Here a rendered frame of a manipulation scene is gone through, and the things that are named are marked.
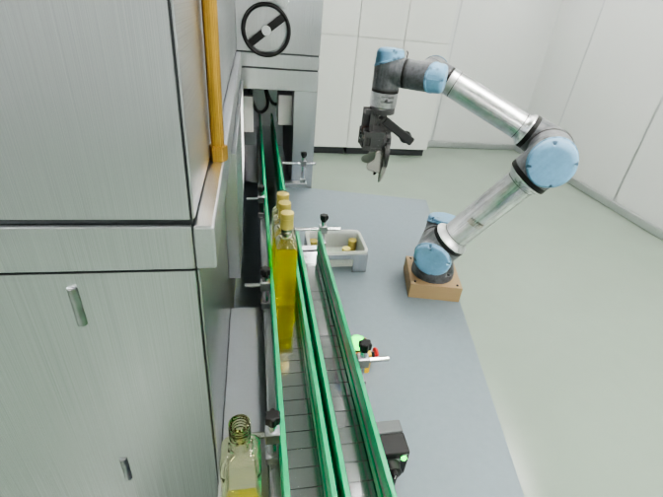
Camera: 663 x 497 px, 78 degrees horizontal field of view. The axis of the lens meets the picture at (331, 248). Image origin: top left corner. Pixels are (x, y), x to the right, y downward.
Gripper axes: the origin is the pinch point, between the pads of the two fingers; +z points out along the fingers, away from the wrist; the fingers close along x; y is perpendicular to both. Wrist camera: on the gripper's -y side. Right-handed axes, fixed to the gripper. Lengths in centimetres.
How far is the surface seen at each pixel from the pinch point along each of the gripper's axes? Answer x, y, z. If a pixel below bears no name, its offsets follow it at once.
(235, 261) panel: 25, 43, 15
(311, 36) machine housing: -90, 12, -29
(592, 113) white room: -296, -330, 40
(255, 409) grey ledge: 59, 38, 30
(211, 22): 51, 43, -41
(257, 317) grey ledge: 30, 38, 30
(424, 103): -365, -162, 52
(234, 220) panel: 25.1, 42.9, 2.8
